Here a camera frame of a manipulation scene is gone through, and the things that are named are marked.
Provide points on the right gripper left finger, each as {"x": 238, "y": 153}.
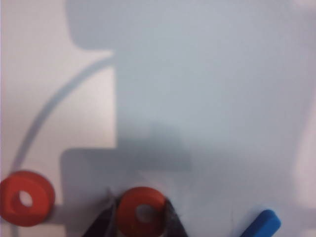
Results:
{"x": 101, "y": 224}

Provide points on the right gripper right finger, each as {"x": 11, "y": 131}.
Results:
{"x": 174, "y": 222}

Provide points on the red letter c magnet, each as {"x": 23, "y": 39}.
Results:
{"x": 128, "y": 212}

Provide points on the blue letter l magnet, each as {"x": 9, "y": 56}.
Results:
{"x": 261, "y": 224}

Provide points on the red letter o magnet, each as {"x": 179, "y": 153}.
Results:
{"x": 14, "y": 195}

